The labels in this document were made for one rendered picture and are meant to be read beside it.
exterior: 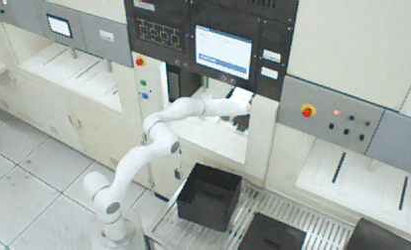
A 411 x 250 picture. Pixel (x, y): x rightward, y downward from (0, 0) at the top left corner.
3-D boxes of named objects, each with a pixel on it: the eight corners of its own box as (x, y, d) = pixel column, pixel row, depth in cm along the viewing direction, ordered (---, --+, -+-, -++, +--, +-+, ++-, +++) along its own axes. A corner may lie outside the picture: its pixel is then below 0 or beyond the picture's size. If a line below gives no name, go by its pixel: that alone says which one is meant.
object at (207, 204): (196, 180, 215) (196, 161, 203) (240, 193, 208) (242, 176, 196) (177, 216, 197) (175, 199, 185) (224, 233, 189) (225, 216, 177)
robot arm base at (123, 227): (100, 251, 181) (91, 234, 168) (97, 220, 194) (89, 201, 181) (136, 244, 185) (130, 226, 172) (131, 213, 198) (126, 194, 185)
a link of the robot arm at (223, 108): (215, 95, 168) (252, 98, 190) (190, 98, 178) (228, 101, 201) (215, 115, 167) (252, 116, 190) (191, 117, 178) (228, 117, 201)
